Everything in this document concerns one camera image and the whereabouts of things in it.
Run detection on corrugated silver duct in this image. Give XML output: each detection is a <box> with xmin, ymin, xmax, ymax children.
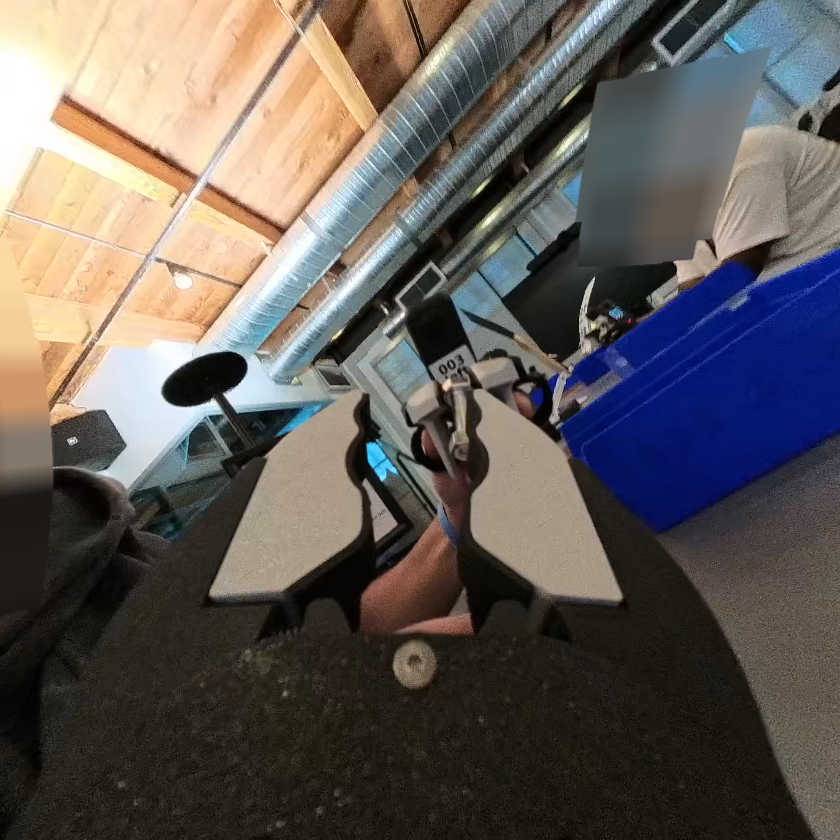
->
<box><xmin>203</xmin><ymin>0</ymin><xmax>546</xmax><ymax>355</ymax></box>

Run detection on spiral silver duct pipe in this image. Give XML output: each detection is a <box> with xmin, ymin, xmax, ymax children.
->
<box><xmin>266</xmin><ymin>0</ymin><xmax>644</xmax><ymax>385</ymax></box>

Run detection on person's left forearm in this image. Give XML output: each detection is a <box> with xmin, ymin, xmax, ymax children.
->
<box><xmin>360</xmin><ymin>508</ymin><xmax>476</xmax><ymax>636</ymax></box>

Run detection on black light stand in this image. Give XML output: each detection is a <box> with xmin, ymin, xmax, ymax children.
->
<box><xmin>162</xmin><ymin>351</ymin><xmax>270</xmax><ymax>480</ymax></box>

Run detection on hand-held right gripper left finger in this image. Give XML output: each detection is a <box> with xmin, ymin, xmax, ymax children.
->
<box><xmin>209</xmin><ymin>392</ymin><xmax>378</xmax><ymax>608</ymax></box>

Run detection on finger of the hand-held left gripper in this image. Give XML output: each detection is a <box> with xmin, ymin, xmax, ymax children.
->
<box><xmin>467</xmin><ymin>354</ymin><xmax>526</xmax><ymax>395</ymax></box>
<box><xmin>402</xmin><ymin>381</ymin><xmax>462</xmax><ymax>480</ymax></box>

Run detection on person's left hand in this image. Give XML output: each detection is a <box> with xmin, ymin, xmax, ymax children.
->
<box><xmin>423</xmin><ymin>430</ymin><xmax>475</xmax><ymax>511</ymax></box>

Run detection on black loudspeaker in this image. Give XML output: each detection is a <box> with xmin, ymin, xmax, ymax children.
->
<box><xmin>51</xmin><ymin>410</ymin><xmax>127</xmax><ymax>472</ymax></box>

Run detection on wooden document stand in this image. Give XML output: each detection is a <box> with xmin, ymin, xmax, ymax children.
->
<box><xmin>459</xmin><ymin>308</ymin><xmax>572</xmax><ymax>376</ymax></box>

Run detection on steel hex bolt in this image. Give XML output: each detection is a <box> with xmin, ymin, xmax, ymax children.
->
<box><xmin>446</xmin><ymin>384</ymin><xmax>473</xmax><ymax>462</ymax></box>

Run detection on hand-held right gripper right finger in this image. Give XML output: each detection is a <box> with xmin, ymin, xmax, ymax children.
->
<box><xmin>457</xmin><ymin>387</ymin><xmax>624</xmax><ymax>608</ymax></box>

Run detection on blue plastic bin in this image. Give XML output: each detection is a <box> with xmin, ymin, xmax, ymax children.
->
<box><xmin>561</xmin><ymin>252</ymin><xmax>840</xmax><ymax>534</ymax></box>
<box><xmin>567</xmin><ymin>261</ymin><xmax>765</xmax><ymax>388</ymax></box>

